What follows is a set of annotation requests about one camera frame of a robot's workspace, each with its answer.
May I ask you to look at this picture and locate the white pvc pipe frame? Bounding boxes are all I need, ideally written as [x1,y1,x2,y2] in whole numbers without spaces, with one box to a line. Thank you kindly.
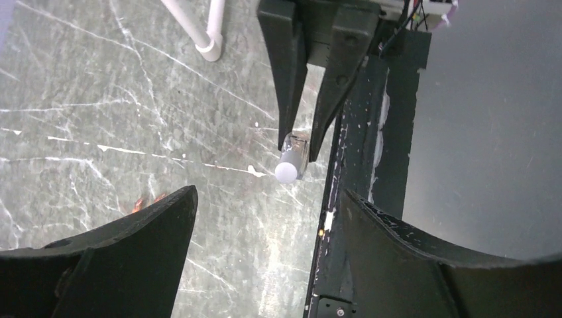
[161,0,225,62]

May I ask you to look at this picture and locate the clear nail polish bottle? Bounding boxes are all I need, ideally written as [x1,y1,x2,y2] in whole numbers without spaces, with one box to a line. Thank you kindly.
[274,131,309,184]

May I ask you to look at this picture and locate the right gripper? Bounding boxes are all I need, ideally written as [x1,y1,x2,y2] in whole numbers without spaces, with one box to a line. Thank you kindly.
[256,0,422,163]

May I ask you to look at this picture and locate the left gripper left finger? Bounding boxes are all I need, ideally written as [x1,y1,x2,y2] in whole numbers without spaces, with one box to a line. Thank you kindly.
[1,185,198,317]

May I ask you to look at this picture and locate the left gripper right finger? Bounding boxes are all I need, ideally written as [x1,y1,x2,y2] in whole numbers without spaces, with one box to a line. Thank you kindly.
[340,190,561,317]

